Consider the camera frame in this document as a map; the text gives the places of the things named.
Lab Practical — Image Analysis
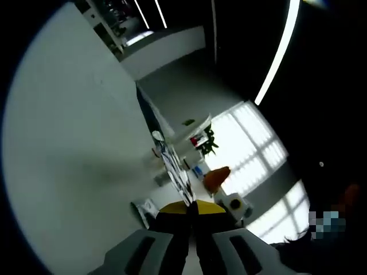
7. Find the row of white office desks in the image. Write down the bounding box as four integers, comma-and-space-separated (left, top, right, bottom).
77, 0, 128, 60

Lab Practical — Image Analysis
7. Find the long curved ceiling light strip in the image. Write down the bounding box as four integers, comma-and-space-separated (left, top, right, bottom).
253, 0, 302, 106

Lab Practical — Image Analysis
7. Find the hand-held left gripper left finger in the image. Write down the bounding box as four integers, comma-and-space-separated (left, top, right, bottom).
93, 200, 193, 275

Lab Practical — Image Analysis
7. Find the small clear skincare sachet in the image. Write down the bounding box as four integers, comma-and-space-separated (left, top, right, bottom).
131, 197, 158, 230

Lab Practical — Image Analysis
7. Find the white skincare bottle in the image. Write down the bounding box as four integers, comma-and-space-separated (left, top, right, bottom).
189, 128, 212, 147

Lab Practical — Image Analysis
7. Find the potted green plant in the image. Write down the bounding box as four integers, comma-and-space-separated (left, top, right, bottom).
200, 128, 220, 157

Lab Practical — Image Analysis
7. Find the dark cloth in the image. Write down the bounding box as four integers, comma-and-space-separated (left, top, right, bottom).
271, 230, 345, 275

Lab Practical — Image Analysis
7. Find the orange lumpy object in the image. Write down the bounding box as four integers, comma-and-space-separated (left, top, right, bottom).
202, 165, 231, 193

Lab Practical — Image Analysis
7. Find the small blue box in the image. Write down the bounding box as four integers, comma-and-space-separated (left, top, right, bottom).
191, 164, 205, 179

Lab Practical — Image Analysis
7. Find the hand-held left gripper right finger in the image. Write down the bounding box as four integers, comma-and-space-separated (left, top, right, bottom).
191, 200, 289, 275

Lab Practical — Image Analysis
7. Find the straight ceiling light strip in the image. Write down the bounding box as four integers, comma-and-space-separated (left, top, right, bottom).
134, 0, 150, 29
154, 0, 169, 29

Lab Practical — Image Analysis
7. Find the silver green skincare pouch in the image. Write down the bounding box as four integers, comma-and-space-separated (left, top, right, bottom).
151, 130, 198, 207

